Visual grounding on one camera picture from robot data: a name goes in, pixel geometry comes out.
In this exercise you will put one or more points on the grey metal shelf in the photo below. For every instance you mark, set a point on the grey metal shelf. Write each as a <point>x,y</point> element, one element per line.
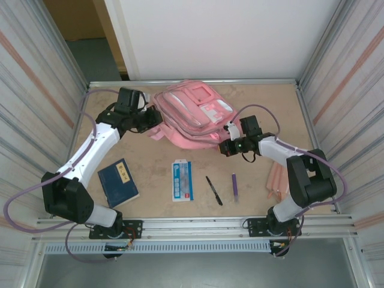
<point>195,270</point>

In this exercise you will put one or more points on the black pen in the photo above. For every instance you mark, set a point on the black pen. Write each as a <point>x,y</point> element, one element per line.
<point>214,191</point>

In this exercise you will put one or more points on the purple pen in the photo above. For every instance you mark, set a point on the purple pen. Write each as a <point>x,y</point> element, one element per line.
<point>235,186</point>

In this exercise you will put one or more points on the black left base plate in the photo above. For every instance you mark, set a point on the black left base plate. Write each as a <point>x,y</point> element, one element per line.
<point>135,228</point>

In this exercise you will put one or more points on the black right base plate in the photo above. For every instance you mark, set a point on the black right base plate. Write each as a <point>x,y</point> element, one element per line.
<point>253,226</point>

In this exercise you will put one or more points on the long aluminium mounting rail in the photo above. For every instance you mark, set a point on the long aluminium mounting rail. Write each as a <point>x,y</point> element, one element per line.
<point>195,223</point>

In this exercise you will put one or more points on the pink backpack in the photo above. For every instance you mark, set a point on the pink backpack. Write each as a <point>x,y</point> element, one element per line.
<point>186,117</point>

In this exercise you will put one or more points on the aluminium frame post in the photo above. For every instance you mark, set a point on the aluminium frame post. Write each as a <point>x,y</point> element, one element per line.
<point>322,45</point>
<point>66,45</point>

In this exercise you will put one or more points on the blue white stationery package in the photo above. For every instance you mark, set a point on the blue white stationery package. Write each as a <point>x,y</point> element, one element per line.
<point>183,183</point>

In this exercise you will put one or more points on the aluminium table edge rail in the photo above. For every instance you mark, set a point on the aluminium table edge rail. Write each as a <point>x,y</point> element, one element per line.
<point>74,141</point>
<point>306,114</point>
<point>255,81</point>

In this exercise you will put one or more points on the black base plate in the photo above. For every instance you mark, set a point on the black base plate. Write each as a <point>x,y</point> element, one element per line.
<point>135,228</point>
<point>253,226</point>

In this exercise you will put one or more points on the brown board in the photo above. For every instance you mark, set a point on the brown board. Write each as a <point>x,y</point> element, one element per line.
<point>81,18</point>

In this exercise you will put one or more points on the dark blue book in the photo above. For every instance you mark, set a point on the dark blue book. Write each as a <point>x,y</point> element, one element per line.
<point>117,186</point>

